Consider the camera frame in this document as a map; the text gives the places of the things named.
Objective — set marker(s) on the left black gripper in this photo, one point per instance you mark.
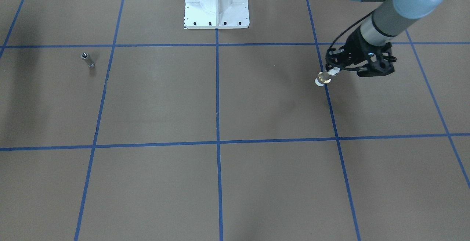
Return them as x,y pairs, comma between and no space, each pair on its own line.
353,47

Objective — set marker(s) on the brass PPR ball valve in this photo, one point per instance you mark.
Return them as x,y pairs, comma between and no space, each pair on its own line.
325,77

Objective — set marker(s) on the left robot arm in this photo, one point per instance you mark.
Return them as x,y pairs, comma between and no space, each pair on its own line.
389,20

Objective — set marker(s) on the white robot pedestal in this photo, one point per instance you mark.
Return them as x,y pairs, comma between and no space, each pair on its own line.
216,14

